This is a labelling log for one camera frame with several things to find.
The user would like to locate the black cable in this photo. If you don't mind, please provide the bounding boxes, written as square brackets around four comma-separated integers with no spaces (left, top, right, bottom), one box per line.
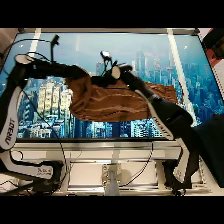
[0,37,72,194]
[118,141,155,188]

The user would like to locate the brown pants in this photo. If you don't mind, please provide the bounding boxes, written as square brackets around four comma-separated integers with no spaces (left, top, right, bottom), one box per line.
[64,75,180,123]

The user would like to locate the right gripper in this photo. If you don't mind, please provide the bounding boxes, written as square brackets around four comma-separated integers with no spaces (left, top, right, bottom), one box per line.
[91,74,114,89]

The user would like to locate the heap of clothes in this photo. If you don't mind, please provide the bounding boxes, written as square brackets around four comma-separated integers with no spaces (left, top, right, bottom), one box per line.
[200,28,224,62]

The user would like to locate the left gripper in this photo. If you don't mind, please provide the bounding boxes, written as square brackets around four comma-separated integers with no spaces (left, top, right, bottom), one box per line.
[58,64,90,81]

